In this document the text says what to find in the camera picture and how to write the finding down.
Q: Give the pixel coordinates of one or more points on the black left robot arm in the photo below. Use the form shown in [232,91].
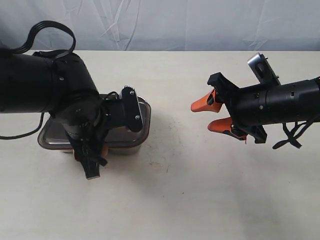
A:
[62,87]

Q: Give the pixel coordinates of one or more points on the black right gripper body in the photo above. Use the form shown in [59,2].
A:
[241,106]

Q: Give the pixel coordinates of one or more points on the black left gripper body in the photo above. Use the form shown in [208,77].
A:
[81,121]

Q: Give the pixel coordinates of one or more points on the stainless steel lunch box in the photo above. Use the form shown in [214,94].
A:
[122,141]

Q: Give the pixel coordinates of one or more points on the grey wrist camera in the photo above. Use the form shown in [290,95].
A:
[123,110]
[261,68]

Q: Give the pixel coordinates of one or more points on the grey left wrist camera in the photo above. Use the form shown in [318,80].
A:
[123,110]

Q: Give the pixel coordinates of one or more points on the light blue backdrop cloth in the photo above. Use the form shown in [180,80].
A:
[171,25]

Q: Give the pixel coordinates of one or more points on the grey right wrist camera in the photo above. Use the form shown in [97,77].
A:
[261,68]

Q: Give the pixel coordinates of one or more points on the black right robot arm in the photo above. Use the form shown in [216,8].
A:
[295,105]

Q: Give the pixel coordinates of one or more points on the dark transparent lunch box lid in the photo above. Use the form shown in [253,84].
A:
[53,137]

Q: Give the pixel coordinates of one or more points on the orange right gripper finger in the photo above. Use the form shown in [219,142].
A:
[207,103]
[226,126]

